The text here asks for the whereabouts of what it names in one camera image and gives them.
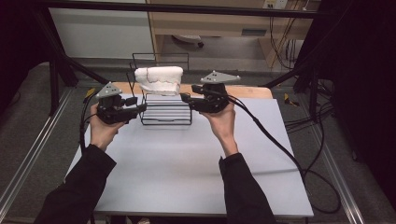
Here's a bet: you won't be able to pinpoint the white board table cover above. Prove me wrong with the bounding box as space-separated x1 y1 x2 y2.
63 91 315 218

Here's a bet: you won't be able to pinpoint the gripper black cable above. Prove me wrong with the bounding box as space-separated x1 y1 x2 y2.
78 89 98 154
222 92 342 216

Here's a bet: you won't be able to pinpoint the person's right hand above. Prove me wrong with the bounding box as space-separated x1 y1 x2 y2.
199 102 240 157

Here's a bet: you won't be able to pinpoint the office chair base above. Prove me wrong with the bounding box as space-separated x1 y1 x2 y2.
171 34 205 49

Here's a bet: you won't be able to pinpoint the white towel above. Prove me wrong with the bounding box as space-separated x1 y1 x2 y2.
134 65 184 97

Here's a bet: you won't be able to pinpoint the hanging cables bundle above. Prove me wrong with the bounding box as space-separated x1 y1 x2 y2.
268 15 297 71

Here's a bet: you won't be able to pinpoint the person's left hand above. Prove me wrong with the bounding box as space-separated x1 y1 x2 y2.
89 103 126 152

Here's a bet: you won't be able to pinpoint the light wooden desk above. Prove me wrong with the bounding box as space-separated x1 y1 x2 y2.
145 0 322 68

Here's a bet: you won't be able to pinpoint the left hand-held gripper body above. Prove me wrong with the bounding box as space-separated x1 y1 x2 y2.
95 80 140 126

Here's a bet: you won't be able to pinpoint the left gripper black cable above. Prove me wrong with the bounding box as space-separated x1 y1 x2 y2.
78 89 98 154

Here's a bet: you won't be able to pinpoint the black wire rack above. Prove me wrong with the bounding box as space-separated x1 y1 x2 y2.
125 51 193 127

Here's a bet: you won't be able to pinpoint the wooden table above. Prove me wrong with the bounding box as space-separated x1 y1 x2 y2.
106 81 275 100

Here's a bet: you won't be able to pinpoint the black metal frame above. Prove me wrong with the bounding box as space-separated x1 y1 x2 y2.
31 0 332 123

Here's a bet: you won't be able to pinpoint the white power strip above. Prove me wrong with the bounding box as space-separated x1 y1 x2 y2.
262 0 290 10

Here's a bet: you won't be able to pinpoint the aluminium floor rail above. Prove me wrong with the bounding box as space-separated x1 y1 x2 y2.
310 123 366 224
0 88 75 217

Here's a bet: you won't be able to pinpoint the white cabinet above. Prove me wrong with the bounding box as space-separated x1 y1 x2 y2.
48 7 156 61

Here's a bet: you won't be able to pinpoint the black floor cables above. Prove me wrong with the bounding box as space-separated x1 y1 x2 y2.
284 78 336 175

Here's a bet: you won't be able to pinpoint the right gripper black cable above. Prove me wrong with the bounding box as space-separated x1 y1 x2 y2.
222 92 342 216

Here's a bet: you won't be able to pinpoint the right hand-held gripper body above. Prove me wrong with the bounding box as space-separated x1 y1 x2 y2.
189 70 242 114

